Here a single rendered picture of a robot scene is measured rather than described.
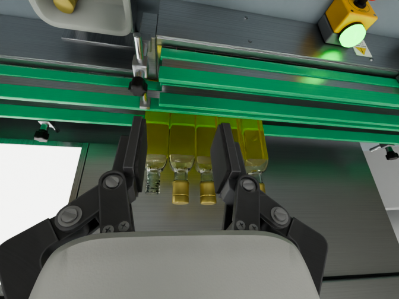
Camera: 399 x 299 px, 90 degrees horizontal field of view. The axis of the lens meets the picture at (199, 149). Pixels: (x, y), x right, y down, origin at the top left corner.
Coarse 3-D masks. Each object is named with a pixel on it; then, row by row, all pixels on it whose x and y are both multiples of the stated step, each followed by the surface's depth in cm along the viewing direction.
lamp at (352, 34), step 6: (354, 24) 41; (360, 24) 41; (342, 30) 43; (348, 30) 42; (354, 30) 41; (360, 30) 41; (342, 36) 43; (348, 36) 42; (354, 36) 41; (360, 36) 41; (342, 42) 43; (348, 42) 42; (354, 42) 42
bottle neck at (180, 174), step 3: (174, 171) 43; (177, 171) 42; (180, 171) 42; (183, 171) 42; (186, 171) 43; (177, 174) 42; (180, 174) 42; (183, 174) 42; (186, 174) 42; (177, 177) 41; (180, 177) 41; (183, 177) 41; (186, 177) 42; (174, 180) 42; (186, 180) 42
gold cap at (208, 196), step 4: (200, 184) 43; (204, 184) 42; (208, 184) 42; (212, 184) 42; (200, 188) 42; (204, 188) 41; (208, 188) 41; (212, 188) 42; (200, 192) 42; (204, 192) 41; (208, 192) 41; (212, 192) 41; (200, 196) 42; (204, 196) 41; (208, 196) 41; (212, 196) 41; (200, 200) 42; (204, 200) 40; (208, 200) 40; (212, 200) 40; (204, 204) 42; (208, 204) 42; (212, 204) 42
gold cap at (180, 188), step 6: (180, 180) 41; (174, 186) 41; (180, 186) 40; (186, 186) 41; (174, 192) 40; (180, 192) 40; (186, 192) 40; (174, 198) 40; (180, 198) 39; (186, 198) 40; (180, 204) 42
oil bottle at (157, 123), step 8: (152, 112) 45; (160, 112) 46; (152, 120) 45; (160, 120) 45; (168, 120) 46; (152, 128) 44; (160, 128) 44; (168, 128) 45; (152, 136) 43; (160, 136) 43; (168, 136) 44; (152, 144) 42; (160, 144) 43; (168, 144) 44; (152, 152) 41; (160, 152) 42; (152, 160) 41; (160, 160) 41; (152, 168) 41; (160, 168) 42
